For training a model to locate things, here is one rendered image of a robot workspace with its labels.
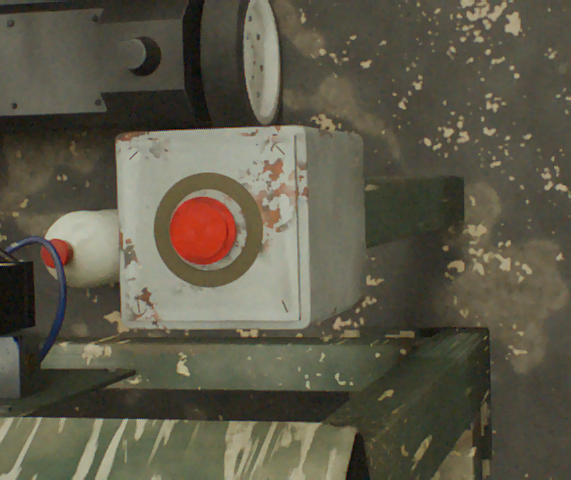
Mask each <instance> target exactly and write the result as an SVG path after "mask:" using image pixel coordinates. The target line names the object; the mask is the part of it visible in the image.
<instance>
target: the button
mask: <svg viewBox="0 0 571 480"><path fill-rule="evenodd" d="M170 235H171V240H172V244H173V246H174V248H175V250H176V251H177V252H178V254H179V255H180V256H181V257H184V258H185V259H186V261H188V262H190V263H193V264H196V265H210V264H213V263H216V262H218V261H221V259H223V258H224V257H225V256H226V255H227V254H228V253H229V252H230V250H231V249H232V247H233V245H234V241H235V237H236V226H235V221H234V217H233V215H232V213H231V212H230V210H229V209H228V208H227V206H226V205H225V204H224V203H223V202H222V201H220V200H217V199H215V198H211V197H205V196H200V197H194V198H191V199H189V200H187V201H185V202H184V203H182V204H180V205H179V206H178V209H177V210H176V211H175V213H174V215H173V217H172V220H171V225H170Z"/></svg>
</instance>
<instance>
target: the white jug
mask: <svg viewBox="0 0 571 480"><path fill-rule="evenodd" d="M45 238H46V239H49V240H50V241H51V243H52V244H53V245H54V246H55V248H56V250H57V251H58V253H59V256H60V258H61V262H62V265H63V269H65V273H66V280H67V285H68V286H70V287H73V288H78V289H86V288H93V287H96V286H100V285H103V284H108V283H110V284H111V283H119V282H120V254H119V223H118V210H116V209H111V210H102V211H96V212H89V211H79V212H72V213H69V214H67V215H65V216H62V217H61V218H59V219H58V220H57V221H56V222H55V223H54V224H53V226H52V227H51V228H50V230H49V231H47V233H46V235H45ZM41 254H42V260H43V262H44V263H45V265H46V268H47V269H49V271H50V272H51V274H52V275H53V277H54V278H55V279H57V272H56V268H55V265H54V262H53V258H52V256H51V254H50V252H49V251H47V250H46V249H45V248H44V247H43V248H42V252H41ZM57 280H58V279H57Z"/></svg>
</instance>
